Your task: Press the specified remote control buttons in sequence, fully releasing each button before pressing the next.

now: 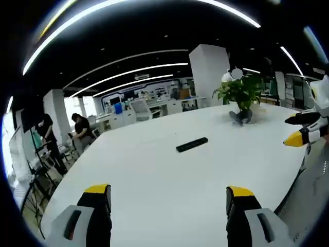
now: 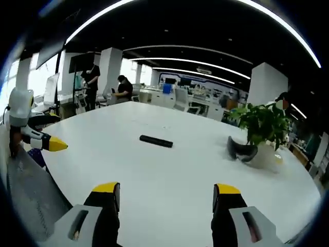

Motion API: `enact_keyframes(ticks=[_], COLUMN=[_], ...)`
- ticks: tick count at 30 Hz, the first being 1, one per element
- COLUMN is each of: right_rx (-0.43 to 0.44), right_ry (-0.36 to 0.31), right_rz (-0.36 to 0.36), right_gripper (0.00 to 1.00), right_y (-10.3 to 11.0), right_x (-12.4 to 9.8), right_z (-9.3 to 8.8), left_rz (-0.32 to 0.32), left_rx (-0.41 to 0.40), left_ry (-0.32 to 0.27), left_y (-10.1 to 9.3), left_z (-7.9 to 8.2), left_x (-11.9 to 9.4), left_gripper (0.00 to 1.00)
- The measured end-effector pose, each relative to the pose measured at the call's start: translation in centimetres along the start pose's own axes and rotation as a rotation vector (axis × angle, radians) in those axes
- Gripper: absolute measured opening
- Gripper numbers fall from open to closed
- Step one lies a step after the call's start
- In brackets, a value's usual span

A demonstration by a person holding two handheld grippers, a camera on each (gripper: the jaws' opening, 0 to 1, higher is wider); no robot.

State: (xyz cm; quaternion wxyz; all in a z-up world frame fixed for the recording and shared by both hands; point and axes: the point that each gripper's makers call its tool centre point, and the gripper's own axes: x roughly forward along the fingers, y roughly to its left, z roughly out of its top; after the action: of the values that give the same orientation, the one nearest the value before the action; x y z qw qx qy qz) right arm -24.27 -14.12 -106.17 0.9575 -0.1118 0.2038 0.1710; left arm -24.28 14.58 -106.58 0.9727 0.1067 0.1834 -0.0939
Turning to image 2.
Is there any long ceiling light strip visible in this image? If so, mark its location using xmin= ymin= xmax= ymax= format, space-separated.
xmin=64 ymin=0 xmax=322 ymax=69

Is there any black headset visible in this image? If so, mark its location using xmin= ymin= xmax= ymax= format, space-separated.
xmin=227 ymin=135 xmax=259 ymax=164

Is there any white office chair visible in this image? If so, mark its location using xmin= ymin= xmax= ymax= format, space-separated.
xmin=173 ymin=88 xmax=190 ymax=112

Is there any grey perforated chair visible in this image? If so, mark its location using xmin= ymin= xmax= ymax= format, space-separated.
xmin=5 ymin=148 xmax=74 ymax=244

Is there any black tripod stand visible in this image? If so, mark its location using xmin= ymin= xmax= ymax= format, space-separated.
xmin=50 ymin=50 xmax=63 ymax=120

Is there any green potted plant white pot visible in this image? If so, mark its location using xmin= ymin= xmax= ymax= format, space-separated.
xmin=228 ymin=102 xmax=293 ymax=171

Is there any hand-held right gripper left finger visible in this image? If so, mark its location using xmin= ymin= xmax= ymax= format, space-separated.
xmin=38 ymin=182 xmax=121 ymax=247

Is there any white monitor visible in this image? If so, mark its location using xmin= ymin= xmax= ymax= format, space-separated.
xmin=43 ymin=72 xmax=61 ymax=106

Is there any black remote control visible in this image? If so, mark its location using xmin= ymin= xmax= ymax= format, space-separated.
xmin=139 ymin=134 xmax=174 ymax=149

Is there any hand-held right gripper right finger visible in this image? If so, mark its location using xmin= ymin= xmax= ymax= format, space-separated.
xmin=210 ymin=183 xmax=286 ymax=247

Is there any black screen on stand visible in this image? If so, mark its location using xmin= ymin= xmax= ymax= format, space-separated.
xmin=69 ymin=52 xmax=95 ymax=74

